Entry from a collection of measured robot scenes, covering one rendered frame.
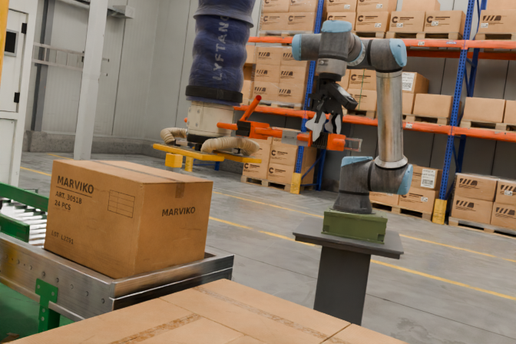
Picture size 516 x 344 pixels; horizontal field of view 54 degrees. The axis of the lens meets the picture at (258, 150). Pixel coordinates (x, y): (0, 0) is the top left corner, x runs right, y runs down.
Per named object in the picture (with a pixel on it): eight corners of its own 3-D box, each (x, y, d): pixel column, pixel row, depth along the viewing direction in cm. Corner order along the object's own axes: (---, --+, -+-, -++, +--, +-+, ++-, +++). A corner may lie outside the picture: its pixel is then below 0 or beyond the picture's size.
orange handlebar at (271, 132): (167, 121, 216) (167, 113, 216) (221, 127, 237) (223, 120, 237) (335, 148, 149) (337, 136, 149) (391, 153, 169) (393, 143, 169)
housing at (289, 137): (279, 143, 165) (281, 129, 165) (293, 143, 170) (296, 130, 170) (295, 145, 160) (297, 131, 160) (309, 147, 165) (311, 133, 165)
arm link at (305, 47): (348, 40, 230) (288, 29, 171) (376, 39, 224) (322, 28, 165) (348, 66, 232) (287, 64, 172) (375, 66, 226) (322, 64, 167)
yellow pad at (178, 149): (152, 148, 202) (153, 136, 202) (173, 150, 209) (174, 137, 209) (202, 160, 177) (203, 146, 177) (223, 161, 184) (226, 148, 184)
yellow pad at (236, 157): (190, 150, 215) (192, 139, 215) (210, 152, 222) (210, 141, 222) (243, 163, 190) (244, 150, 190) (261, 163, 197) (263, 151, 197)
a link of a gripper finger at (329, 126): (329, 139, 165) (325, 112, 162) (343, 141, 161) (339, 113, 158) (322, 142, 163) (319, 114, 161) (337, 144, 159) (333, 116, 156)
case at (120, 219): (43, 248, 225) (52, 159, 223) (115, 238, 257) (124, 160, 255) (131, 287, 190) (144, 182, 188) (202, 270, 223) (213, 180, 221)
